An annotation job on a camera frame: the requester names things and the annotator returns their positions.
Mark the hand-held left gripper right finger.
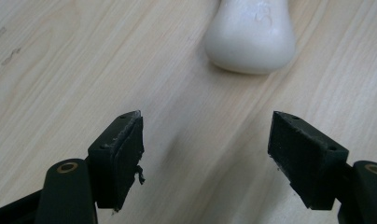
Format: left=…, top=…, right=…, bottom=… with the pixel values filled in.
left=267, top=110, right=350, bottom=211

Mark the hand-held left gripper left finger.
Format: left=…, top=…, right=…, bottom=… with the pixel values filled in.
left=87, top=109, right=147, bottom=213

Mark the white plastic bottle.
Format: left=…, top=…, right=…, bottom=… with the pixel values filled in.
left=202, top=0, right=297, bottom=76

